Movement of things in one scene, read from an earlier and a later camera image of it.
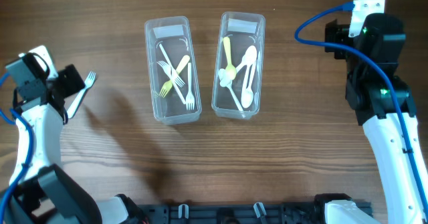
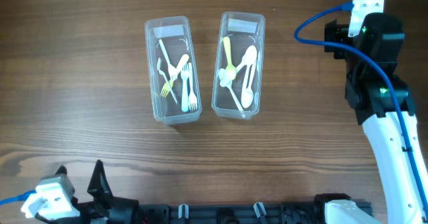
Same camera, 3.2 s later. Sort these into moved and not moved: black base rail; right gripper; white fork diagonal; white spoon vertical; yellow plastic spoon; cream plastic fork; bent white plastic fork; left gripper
Moved: left gripper; bent white plastic fork
Not moved: black base rail; white spoon vertical; right gripper; yellow plastic spoon; cream plastic fork; white fork diagonal
